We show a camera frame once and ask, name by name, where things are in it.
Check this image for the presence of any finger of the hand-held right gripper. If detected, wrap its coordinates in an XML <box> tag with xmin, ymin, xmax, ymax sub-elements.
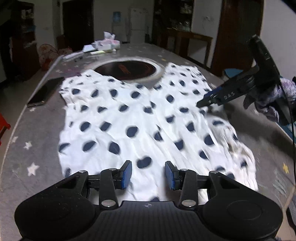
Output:
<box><xmin>196</xmin><ymin>95</ymin><xmax>222</xmax><ymax>108</ymax></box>
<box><xmin>206</xmin><ymin>86</ymin><xmax>224</xmax><ymax>97</ymax></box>

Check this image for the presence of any dark wooden shelf cabinet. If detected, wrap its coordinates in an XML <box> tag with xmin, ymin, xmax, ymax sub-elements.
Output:
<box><xmin>0</xmin><ymin>2</ymin><xmax>40</xmax><ymax>80</ymax></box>

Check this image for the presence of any pastel tissue pack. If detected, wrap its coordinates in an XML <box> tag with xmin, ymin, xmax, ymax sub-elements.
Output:
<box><xmin>94</xmin><ymin>31</ymin><xmax>121</xmax><ymax>50</ymax></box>

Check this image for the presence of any round black induction cooktop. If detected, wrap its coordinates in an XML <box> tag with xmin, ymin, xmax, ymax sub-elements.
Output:
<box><xmin>94</xmin><ymin>58</ymin><xmax>166</xmax><ymax>82</ymax></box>

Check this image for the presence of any dark wooden door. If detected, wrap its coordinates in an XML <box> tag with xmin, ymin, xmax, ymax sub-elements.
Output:
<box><xmin>62</xmin><ymin>0</ymin><xmax>94</xmax><ymax>50</ymax></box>

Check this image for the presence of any grey star print tablecloth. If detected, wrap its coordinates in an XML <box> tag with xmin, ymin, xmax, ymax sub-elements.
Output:
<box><xmin>0</xmin><ymin>42</ymin><xmax>296</xmax><ymax>241</ymax></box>

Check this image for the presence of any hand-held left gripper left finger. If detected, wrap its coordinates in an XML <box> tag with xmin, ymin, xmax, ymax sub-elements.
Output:
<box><xmin>57</xmin><ymin>160</ymin><xmax>133</xmax><ymax>208</ymax></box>

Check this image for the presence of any white polka dot garment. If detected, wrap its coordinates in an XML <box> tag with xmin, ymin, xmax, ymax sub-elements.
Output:
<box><xmin>57</xmin><ymin>62</ymin><xmax>259</xmax><ymax>202</ymax></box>

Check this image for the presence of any black smartphone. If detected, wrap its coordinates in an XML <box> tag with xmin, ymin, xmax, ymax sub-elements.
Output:
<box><xmin>27</xmin><ymin>77</ymin><xmax>65</xmax><ymax>108</ymax></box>

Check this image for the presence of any brown glass panel door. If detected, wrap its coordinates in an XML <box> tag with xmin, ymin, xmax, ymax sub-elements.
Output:
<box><xmin>211</xmin><ymin>0</ymin><xmax>264</xmax><ymax>77</ymax></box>

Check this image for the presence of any wooden side table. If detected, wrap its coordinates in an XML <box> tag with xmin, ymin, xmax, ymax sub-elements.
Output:
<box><xmin>165</xmin><ymin>29</ymin><xmax>213</xmax><ymax>68</ymax></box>

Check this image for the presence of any long white remote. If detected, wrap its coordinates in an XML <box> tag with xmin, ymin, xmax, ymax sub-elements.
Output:
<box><xmin>62</xmin><ymin>52</ymin><xmax>84</xmax><ymax>61</ymax></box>

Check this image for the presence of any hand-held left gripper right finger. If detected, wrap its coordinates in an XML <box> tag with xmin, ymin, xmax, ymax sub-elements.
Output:
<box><xmin>165</xmin><ymin>161</ymin><xmax>241</xmax><ymax>209</ymax></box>

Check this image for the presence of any pink patterned play tent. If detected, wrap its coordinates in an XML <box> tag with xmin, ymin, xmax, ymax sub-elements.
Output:
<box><xmin>38</xmin><ymin>44</ymin><xmax>73</xmax><ymax>70</ymax></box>

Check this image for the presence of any white water dispenser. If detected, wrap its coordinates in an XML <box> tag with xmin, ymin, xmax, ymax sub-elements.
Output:
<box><xmin>112</xmin><ymin>23</ymin><xmax>127</xmax><ymax>43</ymax></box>

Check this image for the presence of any blue sofa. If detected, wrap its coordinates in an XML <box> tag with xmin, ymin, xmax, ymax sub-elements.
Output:
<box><xmin>223</xmin><ymin>68</ymin><xmax>296</xmax><ymax>144</ymax></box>

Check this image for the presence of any tall dark display cabinet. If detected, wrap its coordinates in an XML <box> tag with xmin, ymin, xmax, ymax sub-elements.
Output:
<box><xmin>153</xmin><ymin>0</ymin><xmax>193</xmax><ymax>47</ymax></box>

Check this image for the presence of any white refrigerator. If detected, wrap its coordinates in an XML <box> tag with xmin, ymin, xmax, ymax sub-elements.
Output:
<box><xmin>129</xmin><ymin>8</ymin><xmax>148</xmax><ymax>43</ymax></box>

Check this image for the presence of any red plastic stool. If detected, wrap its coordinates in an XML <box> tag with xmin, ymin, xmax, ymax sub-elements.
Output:
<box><xmin>0</xmin><ymin>113</ymin><xmax>11</xmax><ymax>140</ymax></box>

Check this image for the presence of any person's right forearm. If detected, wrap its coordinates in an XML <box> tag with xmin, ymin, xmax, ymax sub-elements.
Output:
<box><xmin>254</xmin><ymin>77</ymin><xmax>296</xmax><ymax>122</ymax></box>

